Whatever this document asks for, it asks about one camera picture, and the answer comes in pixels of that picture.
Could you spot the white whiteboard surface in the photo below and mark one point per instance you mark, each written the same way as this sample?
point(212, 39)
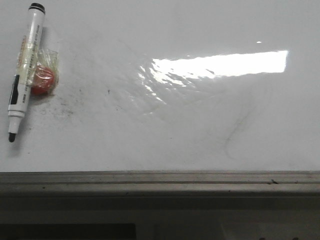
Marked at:
point(168, 85)

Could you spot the white whiteboard marker pen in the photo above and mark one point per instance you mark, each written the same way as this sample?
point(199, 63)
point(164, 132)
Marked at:
point(25, 70)

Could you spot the grey aluminium whiteboard frame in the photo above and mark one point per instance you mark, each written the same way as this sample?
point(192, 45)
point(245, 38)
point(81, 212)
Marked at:
point(161, 183)

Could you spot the red round magnet taped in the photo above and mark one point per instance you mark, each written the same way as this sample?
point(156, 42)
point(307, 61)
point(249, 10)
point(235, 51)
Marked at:
point(46, 74)

